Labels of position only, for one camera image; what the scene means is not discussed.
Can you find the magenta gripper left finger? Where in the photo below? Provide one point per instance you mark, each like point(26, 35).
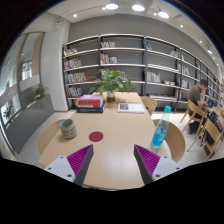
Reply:
point(73, 167)

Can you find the dark blue thick book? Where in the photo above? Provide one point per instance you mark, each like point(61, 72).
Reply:
point(80, 109)

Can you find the wooden chair right foreground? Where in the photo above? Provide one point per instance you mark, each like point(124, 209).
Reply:
point(208, 129)

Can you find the grey-green ceramic mug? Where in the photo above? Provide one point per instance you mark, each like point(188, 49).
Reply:
point(68, 128)

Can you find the wooden chair near left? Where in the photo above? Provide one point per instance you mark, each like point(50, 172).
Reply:
point(47, 135)

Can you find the open white magazine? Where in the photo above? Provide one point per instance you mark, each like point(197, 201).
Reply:
point(131, 108)

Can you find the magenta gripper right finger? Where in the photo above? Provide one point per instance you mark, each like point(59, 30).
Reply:
point(152, 166)

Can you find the dark red round coaster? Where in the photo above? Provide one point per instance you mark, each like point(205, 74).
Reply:
point(96, 136)

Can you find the seated man brown shirt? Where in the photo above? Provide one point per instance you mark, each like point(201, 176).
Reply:
point(197, 96)

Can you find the green potted plant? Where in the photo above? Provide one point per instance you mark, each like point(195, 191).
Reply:
point(110, 81)

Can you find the wooden chair far right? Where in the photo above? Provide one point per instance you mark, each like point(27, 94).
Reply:
point(150, 104)

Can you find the clear water bottle blue cap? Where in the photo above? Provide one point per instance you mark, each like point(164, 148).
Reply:
point(161, 128)

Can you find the small plant by window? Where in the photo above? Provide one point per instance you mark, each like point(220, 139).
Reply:
point(40, 91)

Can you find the red book stack top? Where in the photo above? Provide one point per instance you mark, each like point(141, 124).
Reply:
point(91, 100)

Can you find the large grey bookshelf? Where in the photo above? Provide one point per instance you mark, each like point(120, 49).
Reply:
point(155, 67)

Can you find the wooden chair under man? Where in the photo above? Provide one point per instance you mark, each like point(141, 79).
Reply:
point(195, 114)

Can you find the wooden chair near right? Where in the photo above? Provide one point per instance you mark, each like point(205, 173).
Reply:
point(175, 140)

